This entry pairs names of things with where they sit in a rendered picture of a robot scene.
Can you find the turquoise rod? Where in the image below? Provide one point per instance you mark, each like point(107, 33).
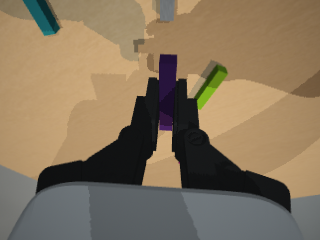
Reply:
point(43, 16)

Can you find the grey rod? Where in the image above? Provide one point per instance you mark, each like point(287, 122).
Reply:
point(167, 10)

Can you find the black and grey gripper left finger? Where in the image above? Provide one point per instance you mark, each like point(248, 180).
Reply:
point(124, 160)

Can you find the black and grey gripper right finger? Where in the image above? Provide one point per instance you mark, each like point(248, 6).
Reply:
point(202, 166)

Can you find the lime green rod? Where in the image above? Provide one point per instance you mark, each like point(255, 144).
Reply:
point(213, 81)

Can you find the purple rod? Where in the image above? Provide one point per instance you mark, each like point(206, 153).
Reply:
point(167, 82)

